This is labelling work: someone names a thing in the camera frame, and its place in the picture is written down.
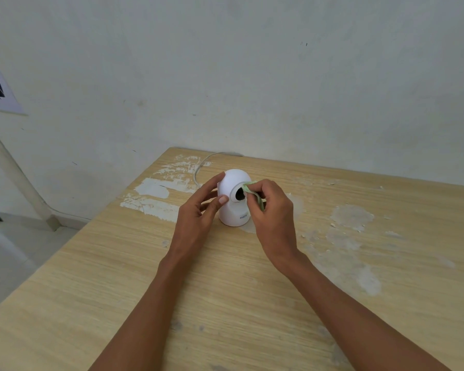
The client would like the white power cable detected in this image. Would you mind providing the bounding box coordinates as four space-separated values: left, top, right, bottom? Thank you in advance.
193 151 244 188

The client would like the green cleaning cloth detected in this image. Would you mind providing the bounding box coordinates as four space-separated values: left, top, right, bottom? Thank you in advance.
241 182 266 212

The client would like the person's right forearm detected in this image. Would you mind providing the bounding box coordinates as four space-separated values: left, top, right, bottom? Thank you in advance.
275 252 451 371

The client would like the person's right hand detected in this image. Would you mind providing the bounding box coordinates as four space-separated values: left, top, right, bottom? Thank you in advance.
246 179 301 269

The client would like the white dome security camera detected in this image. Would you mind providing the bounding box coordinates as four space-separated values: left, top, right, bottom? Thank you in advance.
217 169 253 228

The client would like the white diagonal pipe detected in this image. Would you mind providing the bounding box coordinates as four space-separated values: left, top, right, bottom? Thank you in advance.
0 120 60 231

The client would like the person's left forearm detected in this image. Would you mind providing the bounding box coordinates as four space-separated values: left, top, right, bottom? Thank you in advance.
88 254 188 371

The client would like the person's left hand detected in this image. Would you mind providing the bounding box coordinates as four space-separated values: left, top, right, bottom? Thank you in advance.
163 172 229 263

